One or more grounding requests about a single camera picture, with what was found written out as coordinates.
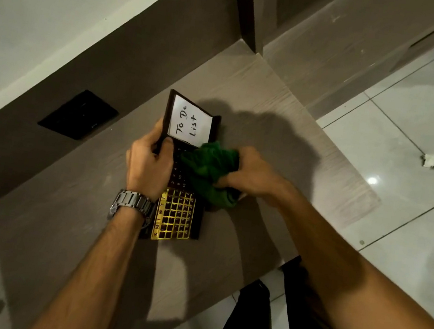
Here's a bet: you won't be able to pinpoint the person's left hand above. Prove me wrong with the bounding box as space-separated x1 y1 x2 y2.
120 113 180 204

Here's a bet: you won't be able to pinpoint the person's right hand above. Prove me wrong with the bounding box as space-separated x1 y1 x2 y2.
213 142 296 206

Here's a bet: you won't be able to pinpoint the green cleaning cloth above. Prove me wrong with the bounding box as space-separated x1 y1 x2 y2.
174 136 248 210

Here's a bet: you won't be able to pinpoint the black desk calendar board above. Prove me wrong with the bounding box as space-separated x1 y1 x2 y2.
140 88 225 248

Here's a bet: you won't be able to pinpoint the person's left forearm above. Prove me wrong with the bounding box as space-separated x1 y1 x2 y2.
28 195 147 329

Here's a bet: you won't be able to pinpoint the person's right forearm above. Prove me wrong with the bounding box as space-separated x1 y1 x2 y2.
254 179 434 329

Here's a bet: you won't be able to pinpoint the grey wooden desk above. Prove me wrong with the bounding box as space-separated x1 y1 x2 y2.
0 0 434 329

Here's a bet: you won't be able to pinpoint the white paper note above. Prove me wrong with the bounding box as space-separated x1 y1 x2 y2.
166 94 216 150

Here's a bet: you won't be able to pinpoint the silver metal wristwatch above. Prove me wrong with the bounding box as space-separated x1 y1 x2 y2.
106 187 158 231

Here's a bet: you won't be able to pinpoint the person's black trousers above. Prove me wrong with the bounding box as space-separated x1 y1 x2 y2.
215 245 357 329

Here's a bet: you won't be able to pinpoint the gold calendar grid frame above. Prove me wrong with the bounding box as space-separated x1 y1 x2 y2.
150 187 198 246

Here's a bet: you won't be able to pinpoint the black wall socket plate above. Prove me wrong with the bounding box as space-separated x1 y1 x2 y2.
36 83 122 146

